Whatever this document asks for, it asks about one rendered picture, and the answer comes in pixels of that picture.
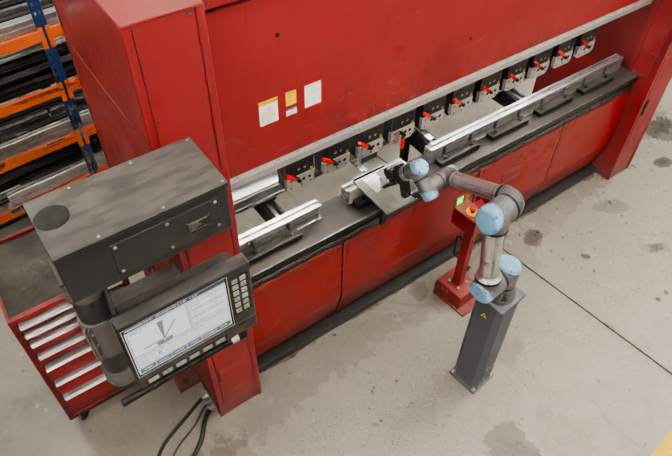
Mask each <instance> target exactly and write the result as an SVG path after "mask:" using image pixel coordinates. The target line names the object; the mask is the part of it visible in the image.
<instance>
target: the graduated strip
mask: <svg viewBox="0 0 672 456"><path fill-rule="evenodd" d="M647 1H649V0H640V1H638V2H635V3H633V4H631V5H629V6H626V7H624V8H622V9H619V10H617V11H615V12H612V13H610V14H608V15H606V16H603V17H601V18H599V19H596V20H594V21H592V22H590V23H587V24H585V25H583V26H580V27H578V28H576V29H574V30H571V31H569V32H567V33H564V34H562V35H560V36H557V37H555V38H553V39H551V40H548V41H546V42H544V43H541V44H539V45H537V46H535V47H532V48H530V49H528V50H525V51H523V52H521V53H519V54H516V55H514V56H512V57H509V58H507V59H505V60H502V61H500V62H498V63H496V64H493V65H491V66H489V67H486V68H484V69H482V70H480V71H477V72H475V73H473V74H470V75H468V76H466V77H464V78H461V79H459V80H457V81H454V82H452V83H450V84H448V85H445V86H443V87H441V88H438V89H436V90H434V91H431V92H429V93H427V94H425V95H422V96H420V97H418V98H415V99H413V100H411V101H409V102H406V103H404V104H402V105H399V106H397V107H395V108H393V109H390V110H388V111H386V112H383V113H381V114H379V115H376V116H374V117H372V118H370V119H367V120H365V121H363V122H360V123H358V124H356V125H354V126H351V127H349V128H347V129H344V130H342V131H340V132H338V133H335V134H333V135H331V136H328V137H326V138H324V139H322V140H319V141H317V142H315V143H312V144H310V145H308V146H305V147H303V148H301V149H299V150H296V151H294V152H292V153H289V154H287V155H285V156H283V157H280V158H278V159H276V160H273V161H271V162H269V163H267V164H264V165H262V166H260V167H257V168H255V169H253V170H250V171H248V172H246V173H244V174H241V175H239V176H237V177H234V178H232V179H230V184H231V185H232V184H234V183H237V182H239V181H241V180H243V179H246V178H248V177H250V176H252V175H255V174H257V173H259V172H262V171H264V170H266V169H268V168H271V167H273V166H275V165H277V164H280V163H282V162H284V161H287V160H289V159H291V158H293V157H296V156H298V155H300V154H302V153H305V152H307V151H309V150H311V149H314V148H316V147H318V146H321V145H323V144H325V143H327V142H330V141H332V140H334V139H336V138H339V137H341V136H343V135H345V134H348V133H350V132H352V131H355V130H357V129H359V128H361V127H364V126H366V125H368V124H370V123H373V122H375V121H377V120H379V119H382V118H384V117H386V116H389V115H391V114H393V113H395V112H398V111H400V110H402V109H404V108H407V107H409V106H411V105H413V104H416V103H418V102H420V101H423V100H425V99H427V98H429V97H432V96H434V95H436V94H438V93H441V92H443V91H445V90H447V89H450V88H452V87H454V86H457V85H459V84H461V83H463V82H466V81H468V80H470V79H472V78H475V77H477V76H479V75H482V74H484V73H486V72H488V71H491V70H493V69H495V68H497V67H500V66H502V65H504V64H506V63H509V62H511V61H513V60H516V59H518V58H520V57H522V56H525V55H527V54H529V53H531V52H534V51H536V50H538V49H540V48H543V47H545V46H547V45H550V44H552V43H554V42H556V41H559V40H561V39H563V38H565V37H568V36H570V35H572V34H574V33H577V32H579V31H581V30H584V29H586V28H588V27H590V26H593V25H595V24H597V23H599V22H602V21H604V20H606V19H608V18H611V17H613V16H615V15H618V14H620V13H622V12H624V11H627V10H629V9H631V8H633V7H636V6H638V5H640V4H642V3H645V2H647Z"/></svg>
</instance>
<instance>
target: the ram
mask: <svg viewBox="0 0 672 456"><path fill-rule="evenodd" d="M638 1H640V0H238V1H235V2H232V3H228V4H225V5H222V6H219V7H215V8H212V9H209V10H205V16H206V23H207V30H208V36H209V43H210V50H211V56H212V63H213V70H214V76H215V83H216V90H217V97H218V103H219V110H220V117H221V123H222V130H223V137H224V144H225V150H226V157H227V164H228V170H229V177H230V179H232V178H234V177H237V176H239V175H241V174H244V173H246V172H248V171H250V170H253V169H255V168H257V167H260V166H262V165H264V164H267V163H269V162H271V161H273V160H276V159H278V158H280V157H283V156H285V155H287V154H289V153H292V152H294V151H296V150H299V149H301V148H303V147H305V146H308V145H310V144H312V143H315V142H317V141H319V140H322V139H324V138H326V137H328V136H331V135H333V134H335V133H338V132H340V131H342V130H344V129H347V128H349V127H351V126H354V125H356V124H358V123H360V122H363V121H365V120H367V119H370V118H372V117H374V116H376V115H379V114H381V113H383V112H386V111H388V110H390V109H393V108H395V107H397V106H399V105H402V104H404V103H406V102H409V101H411V100H413V99H415V98H418V97H420V96H422V95H425V94H427V93H429V92H431V91H434V90H436V89H438V88H441V87H443V86H445V85H448V84H450V83H452V82H454V81H457V80H459V79H461V78H464V77H466V76H468V75H470V74H473V73H475V72H477V71H480V70H482V69H484V68H486V67H489V66H491V65H493V64H496V63H498V62H500V61H502V60H505V59H507V58H509V57H512V56H514V55H516V54H519V53H521V52H523V51H525V50H528V49H530V48H532V47H535V46H537V45H539V44H541V43H544V42H546V41H548V40H551V39H553V38H555V37H557V36H560V35H562V34H564V33H567V32H569V31H571V30H574V29H576V28H578V27H580V26H583V25H585V24H587V23H590V22H592V21H594V20H596V19H599V18H601V17H603V16H606V15H608V14H610V13H612V12H615V11H617V10H619V9H622V8H624V7H626V6H629V5H631V4H633V3H635V2H638ZM652 1H653V0H649V1H647V2H645V3H642V4H640V5H638V6H636V7H633V8H631V9H629V10H627V11H624V12H622V13H620V14H618V15H615V16H613V17H611V18H608V19H606V20H604V21H602V22H599V23H597V24H595V25H593V26H590V27H588V28H586V29H584V30H581V31H579V32H577V33H574V34H572V35H570V36H568V37H565V38H563V39H561V40H559V41H556V42H554V43H552V44H550V45H547V46H545V47H543V48H540V49H538V50H536V51H534V52H531V53H529V54H527V55H525V56H522V57H520V58H518V59H516V60H513V61H511V62H509V63H506V64H504V65H502V66H500V67H497V68H495V69H493V70H491V71H488V72H486V73H484V74H482V75H479V76H477V77H475V78H472V79H470V80H468V81H466V82H463V83H461V84H459V85H457V86H454V87H452V88H450V89H447V90H445V91H443V92H441V93H438V94H436V95H434V96H432V97H429V98H427V99H425V100H423V101H420V102H418V103H416V104H413V105H411V106H409V107H407V108H404V109H402V110H400V111H398V112H395V113H393V114H391V115H389V116H386V117H384V118H382V119H379V120H377V121H375V122H373V123H370V124H368V125H366V126H364V127H361V128H359V129H357V130H355V131H352V132H350V133H348V134H345V135H343V136H341V137H339V138H336V139H334V140H332V141H330V142H327V143H325V144H323V145H321V146H318V147H316V148H314V149H311V150H309V151H307V152H305V153H302V154H300V155H298V156H296V157H293V158H291V159H289V160H287V161H284V162H282V163H280V164H277V165H275V166H273V167H271V168H268V169H266V170H264V171H262V172H259V173H257V174H255V175H252V176H250V177H248V178H246V179H243V180H241V181H239V182H237V183H234V184H232V185H231V190H233V189H235V188H237V187H239V186H242V185H244V184H246V183H248V182H251V181H253V180H255V179H257V178H259V177H262V176H264V175H266V174H268V173H271V172H273V171H275V170H277V169H280V168H282V167H284V166H286V165H289V164H291V163H293V162H295V161H298V160H300V159H302V158H304V157H307V156H309V155H311V154H313V153H316V152H318V151H320V150H322V149H325V148H327V147H329V146H331V145H334V144H336V143H338V142H340V141H343V140H345V139H347V138H349V137H352V136H354V135H356V134H358V133H361V132H363V131H365V130H367V129H370V128H372V127H374V126H376V125H379V124H381V123H383V122H385V121H388V120H390V119H392V118H394V117H397V116H399V115H401V114H403V113H406V112H408V111H410V110H412V109H415V108H417V107H419V106H421V105H424V104H426V103H428V102H430V101H433V100H435V99H437V98H439V97H442V96H444V95H446V94H448V93H451V92H453V91H455V90H457V89H460V88H462V87H464V86H466V85H468V84H471V83H473V82H475V81H477V80H480V79H482V78H484V77H486V76H489V75H491V74H493V73H495V72H498V71H500V70H502V69H504V68H507V67H509V66H511V65H513V64H516V63H518V62H520V61H522V60H525V59H527V58H529V57H531V56H534V55H536V54H538V53H540V52H543V51H545V50H547V49H549V48H552V47H554V46H556V45H558V44H561V43H563V42H565V41H567V40H570V39H572V38H574V37H576V36H579V35H581V34H583V33H585V32H588V31H590V30H592V29H594V28H597V27H599V26H601V25H603V24H606V23H608V22H610V21H612V20H615V19H617V18H619V17H621V16H624V15H626V14H628V13H630V12H633V11H635V10H637V9H639V8H642V7H644V6H646V5H648V4H651V3H652ZM321 79H322V102H320V103H318V104H315V105H313V106H310V107H308V108H305V107H304V86H305V85H308V84H310V83H313V82H316V81H318V80H321ZM295 89H296V102H297V103H295V104H293V105H290V106H288V107H286V96H285V93H287V92H289V91H292V90H295ZM274 97H277V101H278V117H279V120H277V121H274V122H272V123H270V124H267V125H265V126H262V127H260V117H259V106H258V104H259V103H261V102H264V101H266V100H269V99H272V98H274ZM294 106H297V112H296V113H294V114H291V115H289V116H287V115H286V110H287V109H289V108H292V107H294Z"/></svg>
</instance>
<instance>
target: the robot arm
mask: <svg viewBox="0 0 672 456"><path fill-rule="evenodd" d="M428 170H429V165H428V163H427V162H426V161H425V160H423V159H417V160H413V161H412V162H410V163H408V164H405V165H404V163H401V164H398V165H396V166H394V167H392V168H390V169H388V170H386V171H384V174H385V177H386V180H384V179H383V178H382V177H380V178H379V180H380V184H381V187H380V188H381V189H385V188H387V187H390V186H394V185H396V184H399V185H400V192H401V197H403V198H407V197H409V196H411V189H410V181H409V180H413V182H414V184H415V186H416V187H417V189H418V191H419V193H420V195H421V196H422V198H423V200H424V201H425V202H429V201H431V200H433V199H435V198H437V197H438V196H439V193H438V191H439V190H440V189H442V188H443V187H445V186H450V187H453V188H456V189H459V190H462V191H465V192H467V193H470V194H473V195H476V196H479V197H482V198H485V199H487V200H490V201H489V202H488V203H486V204H484V205H483V206H482V207H481V208H480V209H479V210H478V211H477V212H476V215H475V222H476V224H477V225H478V226H477V227H478V229H479V230H480V231H481V232H482V234H483V237H482V247H481V257H480V266H479V268H478V269H477V270H476V272H475V279H474V281H472V282H471V283H470V284H469V290H470V292H471V294H472V295H473V297H474V298H475V299H476V300H478V301H479V302H481V303H484V304H485V303H486V304H487V303H489V302H492V303H493V304H496V305H500V306H505V305H509V304H511V303H512V302H513V301H514V300H515V297H516V294H517V291H516V284H517V281H518V278H519V276H520V274H521V270H522V265H521V263H520V261H519V260H518V259H517V258H515V257H514V256H511V255H502V248H503V241H504V236H506V235H507V234H508V232H509V225H510V222H511V221H513V220H514V219H515V218H517V217H518V216H519V215H520V214H521V213H522V212H523V210H524V206H525V202H524V198H523V196H522V194H521V193H520V192H519V191H518V190H517V189H516V188H514V187H512V186H509V185H506V184H501V185H499V184H495V183H492V182H489V181H486V180H483V179H480V178H477V177H474V176H470V175H467V174H464V173H461V172H459V170H458V169H457V167H455V166H454V165H448V166H446V167H444V168H442V169H441V170H440V171H438V172H436V173H435V174H433V175H431V176H429V174H428V173H427V172H428ZM387 173H388V174H387ZM386 183H387V184H386Z"/></svg>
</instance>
